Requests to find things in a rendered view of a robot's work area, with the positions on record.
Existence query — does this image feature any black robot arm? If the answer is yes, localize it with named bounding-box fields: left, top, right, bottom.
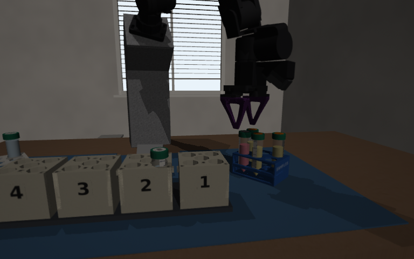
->
left=129, top=0, right=295, bottom=91

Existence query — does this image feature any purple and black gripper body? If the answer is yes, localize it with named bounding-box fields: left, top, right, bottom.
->
left=220, top=60, right=270, bottom=98

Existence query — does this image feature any blue bench mat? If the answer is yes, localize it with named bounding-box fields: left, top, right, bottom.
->
left=0, top=148, right=409, bottom=259

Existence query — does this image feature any white tube rack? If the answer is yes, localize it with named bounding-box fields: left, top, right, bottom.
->
left=0, top=152, right=29, bottom=166

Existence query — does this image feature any test tube with pink liquid and green cap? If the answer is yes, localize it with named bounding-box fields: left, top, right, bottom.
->
left=238, top=130, right=251, bottom=166

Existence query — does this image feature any blue tube rack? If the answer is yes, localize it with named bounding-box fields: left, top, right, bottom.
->
left=232, top=150, right=290, bottom=187

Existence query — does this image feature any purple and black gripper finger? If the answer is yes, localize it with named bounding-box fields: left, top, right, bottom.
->
left=243, top=96, right=270, bottom=125
left=220, top=97, right=250, bottom=129

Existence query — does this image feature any white box with done label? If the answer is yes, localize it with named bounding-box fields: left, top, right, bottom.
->
left=137, top=144, right=164, bottom=154

